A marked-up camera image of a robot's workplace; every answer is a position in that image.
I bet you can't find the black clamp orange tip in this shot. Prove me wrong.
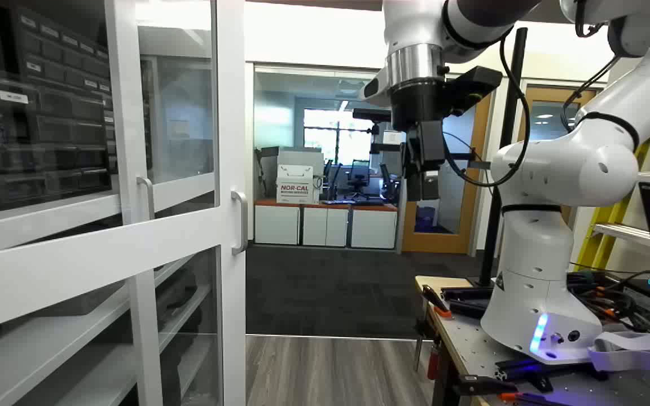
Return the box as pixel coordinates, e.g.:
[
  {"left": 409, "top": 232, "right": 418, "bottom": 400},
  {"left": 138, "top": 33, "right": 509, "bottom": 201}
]
[{"left": 458, "top": 373, "right": 539, "bottom": 406}]

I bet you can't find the black table clamp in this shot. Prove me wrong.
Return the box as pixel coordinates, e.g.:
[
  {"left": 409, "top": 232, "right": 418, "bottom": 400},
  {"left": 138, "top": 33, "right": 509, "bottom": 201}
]
[
  {"left": 493, "top": 354, "right": 558, "bottom": 395},
  {"left": 419, "top": 282, "right": 494, "bottom": 321}
]

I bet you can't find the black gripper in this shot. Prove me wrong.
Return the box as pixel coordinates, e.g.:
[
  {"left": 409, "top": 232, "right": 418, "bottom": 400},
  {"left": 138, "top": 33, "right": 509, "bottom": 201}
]
[{"left": 390, "top": 78, "right": 449, "bottom": 203}]

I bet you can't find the blue machine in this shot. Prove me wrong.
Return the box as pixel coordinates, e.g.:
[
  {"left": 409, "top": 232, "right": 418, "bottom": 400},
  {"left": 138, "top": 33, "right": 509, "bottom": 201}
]
[{"left": 323, "top": 156, "right": 389, "bottom": 204}]

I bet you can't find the blue bin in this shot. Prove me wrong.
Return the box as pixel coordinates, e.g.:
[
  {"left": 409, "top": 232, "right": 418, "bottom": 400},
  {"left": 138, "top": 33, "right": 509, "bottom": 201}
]
[{"left": 414, "top": 203, "right": 443, "bottom": 232}]

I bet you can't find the black labelled drawer organizer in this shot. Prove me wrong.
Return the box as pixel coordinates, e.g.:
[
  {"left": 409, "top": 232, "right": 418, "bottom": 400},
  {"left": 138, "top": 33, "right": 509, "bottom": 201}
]
[{"left": 0, "top": 0, "right": 119, "bottom": 220}]

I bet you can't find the white shelf cabinet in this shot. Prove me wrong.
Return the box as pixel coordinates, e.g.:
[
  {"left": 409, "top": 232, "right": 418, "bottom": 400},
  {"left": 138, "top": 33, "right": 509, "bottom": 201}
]
[{"left": 0, "top": 0, "right": 219, "bottom": 406}]

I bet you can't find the grey white box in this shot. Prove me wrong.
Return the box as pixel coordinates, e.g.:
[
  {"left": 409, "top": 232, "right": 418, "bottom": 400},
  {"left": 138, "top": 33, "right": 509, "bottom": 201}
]
[{"left": 258, "top": 145, "right": 328, "bottom": 184}]

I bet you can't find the black camera stand pole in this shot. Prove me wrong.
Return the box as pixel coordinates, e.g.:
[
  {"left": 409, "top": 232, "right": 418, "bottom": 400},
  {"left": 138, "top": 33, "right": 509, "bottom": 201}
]
[{"left": 445, "top": 26, "right": 531, "bottom": 298}]

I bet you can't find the white low cabinet red top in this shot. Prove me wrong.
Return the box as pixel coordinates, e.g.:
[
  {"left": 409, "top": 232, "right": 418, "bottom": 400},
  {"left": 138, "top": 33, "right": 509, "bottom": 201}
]
[
  {"left": 300, "top": 201, "right": 353, "bottom": 251},
  {"left": 349, "top": 203, "right": 402, "bottom": 253},
  {"left": 252, "top": 198, "right": 303, "bottom": 248}
]

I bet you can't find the yellow ladder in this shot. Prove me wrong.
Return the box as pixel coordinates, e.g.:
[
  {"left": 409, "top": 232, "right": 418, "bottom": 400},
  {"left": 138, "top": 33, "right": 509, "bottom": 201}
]
[{"left": 574, "top": 139, "right": 650, "bottom": 274}]

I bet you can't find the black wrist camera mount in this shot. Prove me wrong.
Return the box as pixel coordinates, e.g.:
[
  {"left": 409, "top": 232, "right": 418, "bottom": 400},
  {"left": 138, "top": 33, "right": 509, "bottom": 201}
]
[{"left": 358, "top": 65, "right": 506, "bottom": 131}]

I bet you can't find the white framed glass door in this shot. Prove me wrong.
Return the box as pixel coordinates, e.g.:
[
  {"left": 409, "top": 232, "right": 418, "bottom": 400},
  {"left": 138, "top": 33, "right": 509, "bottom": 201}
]
[
  {"left": 0, "top": 0, "right": 251, "bottom": 406},
  {"left": 0, "top": 0, "right": 219, "bottom": 406}
]

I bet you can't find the white box red label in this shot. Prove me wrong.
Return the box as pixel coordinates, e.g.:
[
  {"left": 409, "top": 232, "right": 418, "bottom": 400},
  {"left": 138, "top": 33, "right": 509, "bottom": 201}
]
[{"left": 274, "top": 163, "right": 319, "bottom": 204}]

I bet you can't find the white door handle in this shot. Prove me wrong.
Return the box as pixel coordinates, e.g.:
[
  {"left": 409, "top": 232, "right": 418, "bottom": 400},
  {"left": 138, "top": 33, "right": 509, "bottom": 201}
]
[
  {"left": 136, "top": 174, "right": 159, "bottom": 223},
  {"left": 228, "top": 186, "right": 252, "bottom": 256}
]

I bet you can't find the bright window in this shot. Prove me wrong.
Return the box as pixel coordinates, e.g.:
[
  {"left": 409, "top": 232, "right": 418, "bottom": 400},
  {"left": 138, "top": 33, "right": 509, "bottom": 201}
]
[{"left": 300, "top": 105, "right": 378, "bottom": 165}]

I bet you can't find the white VR headset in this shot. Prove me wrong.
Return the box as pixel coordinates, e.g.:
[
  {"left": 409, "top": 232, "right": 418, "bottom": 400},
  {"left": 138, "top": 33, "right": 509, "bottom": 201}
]
[{"left": 590, "top": 321, "right": 650, "bottom": 395}]

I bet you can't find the black clamp red handle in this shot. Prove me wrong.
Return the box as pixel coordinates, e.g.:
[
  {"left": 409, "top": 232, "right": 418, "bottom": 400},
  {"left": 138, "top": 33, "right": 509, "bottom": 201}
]
[{"left": 422, "top": 347, "right": 449, "bottom": 384}]

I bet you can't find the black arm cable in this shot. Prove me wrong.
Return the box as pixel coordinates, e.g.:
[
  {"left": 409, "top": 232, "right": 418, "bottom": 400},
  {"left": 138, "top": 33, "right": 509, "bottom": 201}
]
[{"left": 560, "top": 0, "right": 623, "bottom": 132}]

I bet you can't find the wooden door with window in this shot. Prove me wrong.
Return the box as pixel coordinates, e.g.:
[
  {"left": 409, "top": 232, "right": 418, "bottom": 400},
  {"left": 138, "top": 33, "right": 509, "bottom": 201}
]
[
  {"left": 402, "top": 88, "right": 494, "bottom": 256},
  {"left": 524, "top": 82, "right": 595, "bottom": 147}
]

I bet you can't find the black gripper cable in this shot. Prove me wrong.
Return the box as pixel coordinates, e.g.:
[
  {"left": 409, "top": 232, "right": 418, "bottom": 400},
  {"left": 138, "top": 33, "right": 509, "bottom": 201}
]
[{"left": 440, "top": 32, "right": 533, "bottom": 191}]

